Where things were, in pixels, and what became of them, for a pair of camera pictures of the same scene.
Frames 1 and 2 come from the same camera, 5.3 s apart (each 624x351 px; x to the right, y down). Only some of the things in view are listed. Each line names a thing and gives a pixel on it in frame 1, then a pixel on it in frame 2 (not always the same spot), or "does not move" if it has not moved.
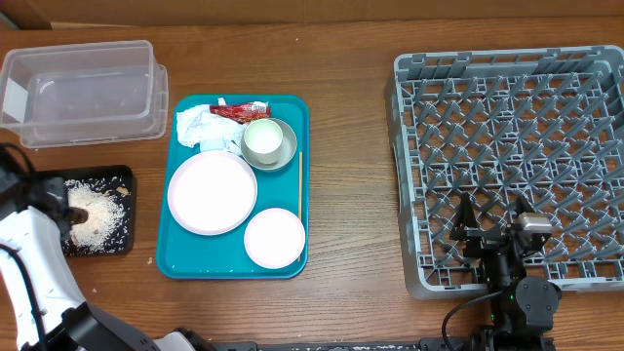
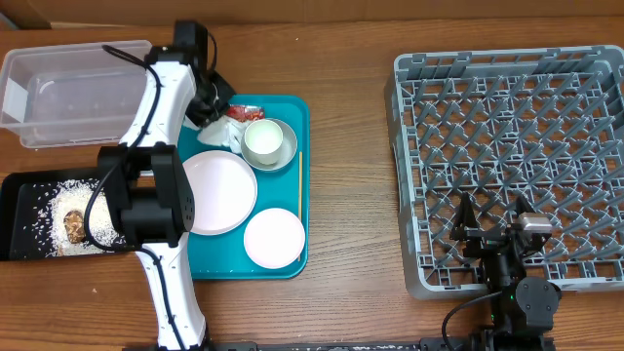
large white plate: (213, 192) does not move
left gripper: (54, 186) to (206, 116)
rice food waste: (105, 229) does not move
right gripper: (463, 227) does not move
